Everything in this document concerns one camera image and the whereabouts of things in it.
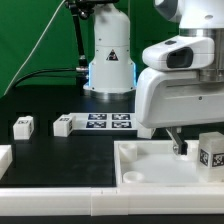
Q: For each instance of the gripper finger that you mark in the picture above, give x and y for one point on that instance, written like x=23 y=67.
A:
x=179 y=144

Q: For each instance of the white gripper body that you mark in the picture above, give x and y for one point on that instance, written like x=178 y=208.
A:
x=168 y=99

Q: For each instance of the white square tabletop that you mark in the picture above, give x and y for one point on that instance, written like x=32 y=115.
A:
x=154 y=163

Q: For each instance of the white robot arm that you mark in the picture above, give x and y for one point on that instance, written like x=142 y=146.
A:
x=199 y=47

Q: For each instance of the white left fence piece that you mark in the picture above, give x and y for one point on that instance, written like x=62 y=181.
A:
x=5 y=158

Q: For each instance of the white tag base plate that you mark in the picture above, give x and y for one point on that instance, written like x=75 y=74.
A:
x=105 y=121

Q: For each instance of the white front fence wall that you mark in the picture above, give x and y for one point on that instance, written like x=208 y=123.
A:
x=102 y=202

